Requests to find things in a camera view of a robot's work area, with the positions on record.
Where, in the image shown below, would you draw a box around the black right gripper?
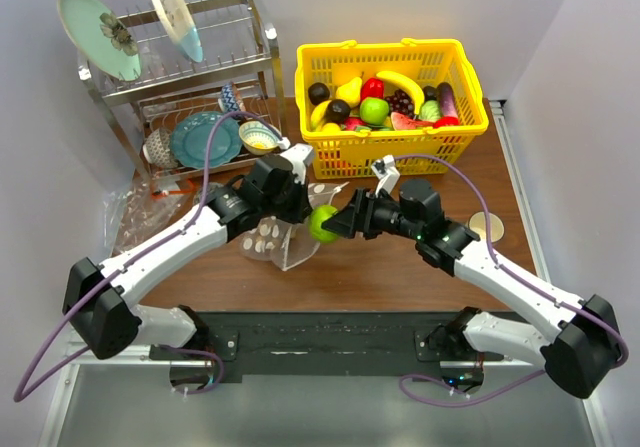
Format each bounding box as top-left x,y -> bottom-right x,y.
323,187 -> 422,241

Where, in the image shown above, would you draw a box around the green apple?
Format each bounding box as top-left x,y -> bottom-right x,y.
309,204 -> 339,244
359,97 -> 390,125

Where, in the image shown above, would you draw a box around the clear polka dot zip bag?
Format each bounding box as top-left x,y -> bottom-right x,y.
239,180 -> 351,273

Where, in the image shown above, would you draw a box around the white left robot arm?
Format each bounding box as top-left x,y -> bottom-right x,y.
63,144 -> 314,360

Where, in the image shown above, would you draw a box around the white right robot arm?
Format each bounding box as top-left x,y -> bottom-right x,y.
310,180 -> 629,399

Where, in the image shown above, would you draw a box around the yellow teal patterned bowl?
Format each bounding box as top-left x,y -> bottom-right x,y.
238,120 -> 281,156

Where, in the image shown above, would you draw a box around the floral patterned ceramic bowl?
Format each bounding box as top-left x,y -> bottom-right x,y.
193,182 -> 222,206

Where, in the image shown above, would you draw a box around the yellow lemon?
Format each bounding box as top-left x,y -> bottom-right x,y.
320,122 -> 342,134

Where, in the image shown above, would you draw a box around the teal scalloped plate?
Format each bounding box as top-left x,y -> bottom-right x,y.
169,111 -> 243,170

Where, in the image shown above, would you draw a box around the blue zigzag bowl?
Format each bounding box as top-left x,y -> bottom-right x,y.
218,82 -> 246,122

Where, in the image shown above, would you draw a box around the dark mangosteen front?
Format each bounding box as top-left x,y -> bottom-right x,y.
325,99 -> 351,124

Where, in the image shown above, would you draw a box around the dark mangosteen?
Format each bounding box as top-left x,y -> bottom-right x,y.
307,82 -> 331,106
325,99 -> 351,124

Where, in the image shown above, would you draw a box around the dark mangosteen back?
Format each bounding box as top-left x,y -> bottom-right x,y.
307,82 -> 331,106

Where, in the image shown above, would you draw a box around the metal dish rack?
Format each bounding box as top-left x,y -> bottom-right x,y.
77,0 -> 288,181

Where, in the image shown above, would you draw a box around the watermelon slice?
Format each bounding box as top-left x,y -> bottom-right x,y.
390,112 -> 435,131

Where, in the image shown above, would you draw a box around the grey patterned bowl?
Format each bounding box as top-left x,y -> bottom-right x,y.
142,128 -> 179,169

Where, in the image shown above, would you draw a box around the spare clear plastic bags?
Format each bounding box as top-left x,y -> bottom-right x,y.
103,177 -> 200,258

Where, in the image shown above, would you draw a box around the yellow pear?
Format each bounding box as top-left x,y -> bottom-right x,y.
335,76 -> 363,109

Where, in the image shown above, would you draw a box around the cream ceramic mug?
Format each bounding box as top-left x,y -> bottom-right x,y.
468,211 -> 505,243

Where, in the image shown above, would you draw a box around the dark purple grapes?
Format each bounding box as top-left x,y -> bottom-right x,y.
385,89 -> 415,117

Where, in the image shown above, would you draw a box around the yellow plastic basket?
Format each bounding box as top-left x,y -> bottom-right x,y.
295,38 -> 489,179

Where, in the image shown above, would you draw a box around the red bell pepper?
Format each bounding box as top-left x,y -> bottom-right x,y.
360,77 -> 385,101

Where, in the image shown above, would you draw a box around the green cabbage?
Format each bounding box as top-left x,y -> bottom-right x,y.
419,99 -> 442,123

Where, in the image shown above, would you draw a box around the yellow banana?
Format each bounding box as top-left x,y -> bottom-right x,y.
376,70 -> 425,116

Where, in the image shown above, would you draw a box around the purple eggplant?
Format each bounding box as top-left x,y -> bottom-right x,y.
437,82 -> 459,120

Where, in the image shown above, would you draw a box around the cream and blue plate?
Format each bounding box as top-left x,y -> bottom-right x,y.
151,0 -> 204,63

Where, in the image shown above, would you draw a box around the mint green flower plate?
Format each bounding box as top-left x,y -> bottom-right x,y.
57,0 -> 142,82

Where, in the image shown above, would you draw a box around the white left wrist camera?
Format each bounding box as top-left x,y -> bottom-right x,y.
280,143 -> 315,184

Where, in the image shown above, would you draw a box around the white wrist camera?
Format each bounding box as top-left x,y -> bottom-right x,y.
280,143 -> 315,184
371,155 -> 400,197

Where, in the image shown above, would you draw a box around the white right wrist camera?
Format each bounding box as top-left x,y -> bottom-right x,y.
371,155 -> 400,197

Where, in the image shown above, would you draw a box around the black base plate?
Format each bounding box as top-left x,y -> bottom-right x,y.
139,310 -> 505,386

